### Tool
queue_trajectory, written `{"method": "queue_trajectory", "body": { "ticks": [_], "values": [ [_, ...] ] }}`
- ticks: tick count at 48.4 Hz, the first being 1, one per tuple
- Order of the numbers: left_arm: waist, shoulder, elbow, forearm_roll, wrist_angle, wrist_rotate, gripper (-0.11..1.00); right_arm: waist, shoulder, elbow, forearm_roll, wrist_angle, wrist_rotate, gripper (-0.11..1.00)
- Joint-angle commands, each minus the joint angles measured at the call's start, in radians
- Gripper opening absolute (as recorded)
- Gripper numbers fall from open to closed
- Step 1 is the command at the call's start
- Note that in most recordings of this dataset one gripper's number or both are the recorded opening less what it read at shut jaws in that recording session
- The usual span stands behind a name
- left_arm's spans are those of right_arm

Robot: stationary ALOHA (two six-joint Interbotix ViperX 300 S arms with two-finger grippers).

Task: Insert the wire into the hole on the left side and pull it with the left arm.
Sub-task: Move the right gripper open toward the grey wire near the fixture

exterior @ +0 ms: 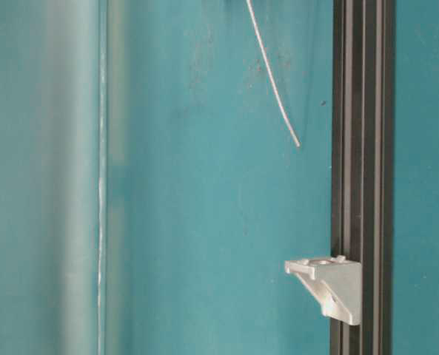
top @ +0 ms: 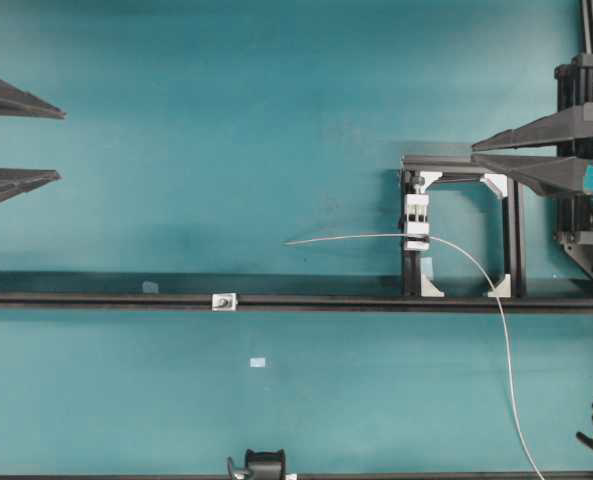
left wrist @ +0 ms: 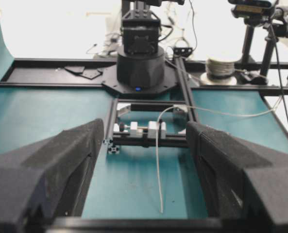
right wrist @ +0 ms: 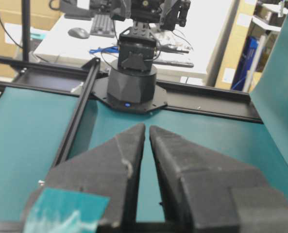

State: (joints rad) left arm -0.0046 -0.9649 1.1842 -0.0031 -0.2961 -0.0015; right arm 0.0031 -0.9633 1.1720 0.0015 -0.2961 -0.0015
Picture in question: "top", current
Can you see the black clip at bottom edge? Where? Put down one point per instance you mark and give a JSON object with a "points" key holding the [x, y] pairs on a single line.
{"points": [[259, 465]]}

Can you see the long black aluminium rail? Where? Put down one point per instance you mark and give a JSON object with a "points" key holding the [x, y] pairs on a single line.
{"points": [[274, 302]]}

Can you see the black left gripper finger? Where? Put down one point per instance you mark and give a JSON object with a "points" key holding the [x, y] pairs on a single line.
{"points": [[17, 181], [16, 102]]}

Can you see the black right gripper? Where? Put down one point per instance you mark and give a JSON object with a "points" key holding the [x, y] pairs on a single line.
{"points": [[557, 176]]}

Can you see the small white tape patch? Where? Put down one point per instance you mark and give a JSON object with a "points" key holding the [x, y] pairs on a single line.
{"points": [[257, 362]]}

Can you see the white clamp block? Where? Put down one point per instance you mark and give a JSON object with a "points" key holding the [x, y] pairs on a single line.
{"points": [[415, 222]]}

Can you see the black square aluminium frame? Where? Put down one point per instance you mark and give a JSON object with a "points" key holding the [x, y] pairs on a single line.
{"points": [[418, 173]]}

